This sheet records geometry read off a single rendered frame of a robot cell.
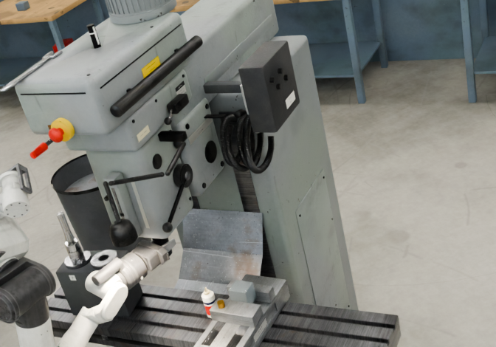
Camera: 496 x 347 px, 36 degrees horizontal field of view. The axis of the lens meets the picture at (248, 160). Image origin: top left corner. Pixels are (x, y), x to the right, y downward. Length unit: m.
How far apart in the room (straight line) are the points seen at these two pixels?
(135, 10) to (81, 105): 0.40
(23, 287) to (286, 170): 1.02
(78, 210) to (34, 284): 2.30
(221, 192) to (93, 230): 1.81
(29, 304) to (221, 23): 1.06
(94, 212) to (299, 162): 1.82
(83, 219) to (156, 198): 2.20
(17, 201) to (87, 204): 2.27
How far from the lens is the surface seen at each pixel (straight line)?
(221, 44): 2.46
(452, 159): 4.96
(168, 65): 2.08
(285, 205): 2.62
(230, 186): 2.61
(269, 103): 2.16
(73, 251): 2.58
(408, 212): 4.48
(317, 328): 2.34
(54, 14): 6.89
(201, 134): 2.32
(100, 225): 4.33
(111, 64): 1.95
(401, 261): 4.12
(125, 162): 2.12
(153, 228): 2.22
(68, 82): 1.92
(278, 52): 2.22
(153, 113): 2.09
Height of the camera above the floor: 2.49
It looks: 28 degrees down
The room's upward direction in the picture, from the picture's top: 14 degrees counter-clockwise
